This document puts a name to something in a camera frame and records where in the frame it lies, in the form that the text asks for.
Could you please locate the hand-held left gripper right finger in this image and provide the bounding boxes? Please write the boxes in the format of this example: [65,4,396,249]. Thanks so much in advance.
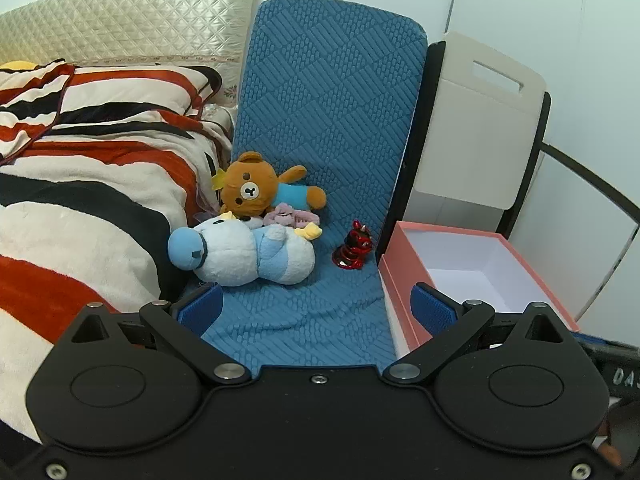
[382,282,569,387]

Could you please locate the pink cardboard box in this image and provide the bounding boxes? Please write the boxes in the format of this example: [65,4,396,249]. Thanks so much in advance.
[378,220,581,358]

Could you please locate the blue textured seat cushion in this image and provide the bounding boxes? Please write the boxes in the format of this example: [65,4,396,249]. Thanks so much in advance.
[176,0,428,367]

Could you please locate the white and blue plush animal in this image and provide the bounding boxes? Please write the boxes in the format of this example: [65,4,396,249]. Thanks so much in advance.
[167,211,324,287]

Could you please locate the purple ribbon flower bundle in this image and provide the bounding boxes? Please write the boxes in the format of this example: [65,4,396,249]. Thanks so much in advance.
[261,203,321,228]

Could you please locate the brown teddy bear plush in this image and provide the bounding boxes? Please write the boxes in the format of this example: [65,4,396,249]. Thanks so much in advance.
[212,151,327,221]

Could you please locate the red and black figurine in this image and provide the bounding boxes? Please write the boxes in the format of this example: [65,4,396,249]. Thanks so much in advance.
[332,219,373,270]

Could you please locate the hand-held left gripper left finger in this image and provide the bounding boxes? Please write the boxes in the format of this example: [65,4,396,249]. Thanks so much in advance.
[71,283,252,387]

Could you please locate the black curved metal bar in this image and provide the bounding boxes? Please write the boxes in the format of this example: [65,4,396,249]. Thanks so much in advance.
[541,142,640,227]

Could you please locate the striped fleece blanket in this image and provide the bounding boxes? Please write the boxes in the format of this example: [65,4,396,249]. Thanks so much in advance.
[0,60,235,443]

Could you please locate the cream quilted pillow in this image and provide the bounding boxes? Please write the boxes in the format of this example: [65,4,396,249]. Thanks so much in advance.
[0,0,257,108]

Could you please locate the white bin with handle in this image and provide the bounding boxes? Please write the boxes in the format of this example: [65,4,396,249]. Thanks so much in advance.
[375,31,552,261]

